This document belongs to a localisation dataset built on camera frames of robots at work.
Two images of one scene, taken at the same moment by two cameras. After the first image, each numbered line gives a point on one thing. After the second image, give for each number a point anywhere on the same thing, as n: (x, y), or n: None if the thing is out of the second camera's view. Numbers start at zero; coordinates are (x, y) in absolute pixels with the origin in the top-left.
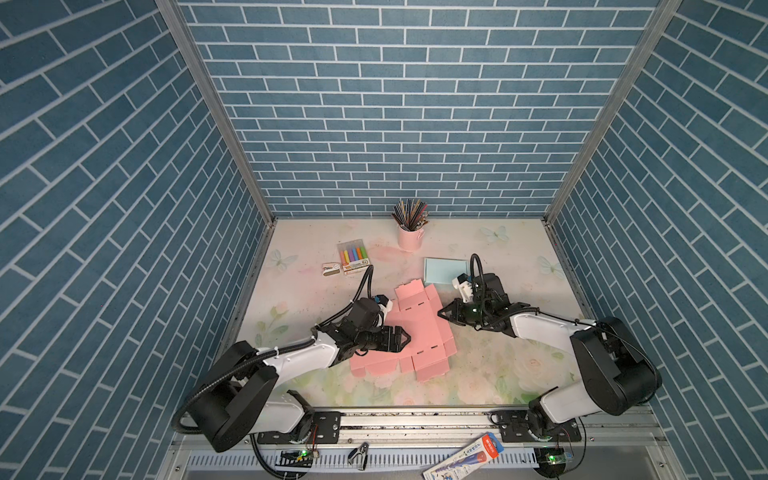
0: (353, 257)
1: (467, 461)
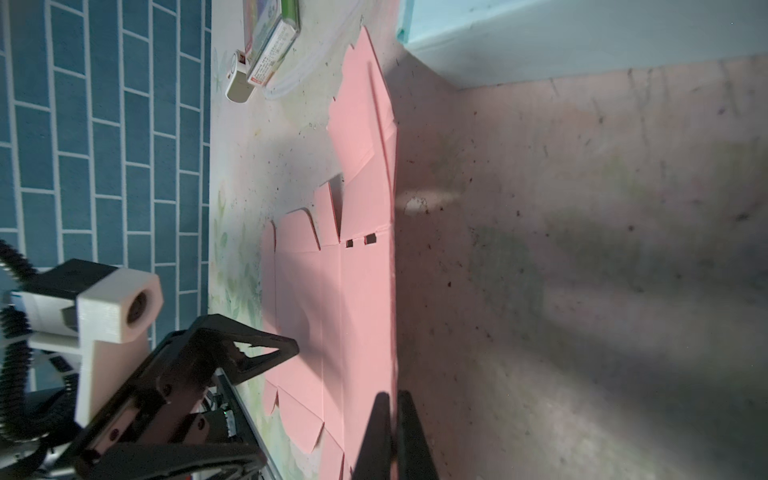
0: (271, 27)
1: None
